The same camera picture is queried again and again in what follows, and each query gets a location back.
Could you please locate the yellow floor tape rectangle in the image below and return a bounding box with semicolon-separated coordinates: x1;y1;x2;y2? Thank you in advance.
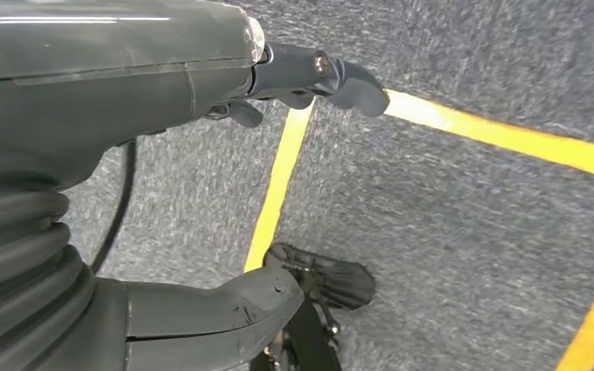
243;87;594;371

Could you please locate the black robot foot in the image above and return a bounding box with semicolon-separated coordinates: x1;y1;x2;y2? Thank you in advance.
249;243;377;371

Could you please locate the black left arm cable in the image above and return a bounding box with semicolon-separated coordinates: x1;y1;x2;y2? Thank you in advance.
89;141;138;275

